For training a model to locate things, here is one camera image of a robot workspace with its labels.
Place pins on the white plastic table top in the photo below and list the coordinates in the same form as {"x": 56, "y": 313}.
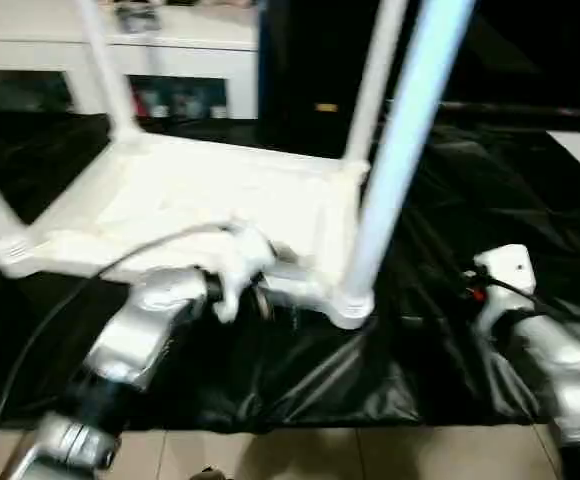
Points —
{"x": 200, "y": 190}

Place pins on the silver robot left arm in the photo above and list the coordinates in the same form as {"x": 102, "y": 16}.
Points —
{"x": 140, "y": 330}

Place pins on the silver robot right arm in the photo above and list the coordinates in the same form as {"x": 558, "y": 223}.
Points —
{"x": 560, "y": 370}

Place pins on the black plastic mat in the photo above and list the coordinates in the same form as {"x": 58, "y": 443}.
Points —
{"x": 470, "y": 250}

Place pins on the small brown cardboard piece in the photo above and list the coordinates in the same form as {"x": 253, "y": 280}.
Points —
{"x": 326, "y": 107}

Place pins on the white glass-door cabinet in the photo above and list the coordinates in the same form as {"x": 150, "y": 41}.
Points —
{"x": 190, "y": 55}

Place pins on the dark patterned jar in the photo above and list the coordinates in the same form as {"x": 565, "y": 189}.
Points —
{"x": 137, "y": 14}

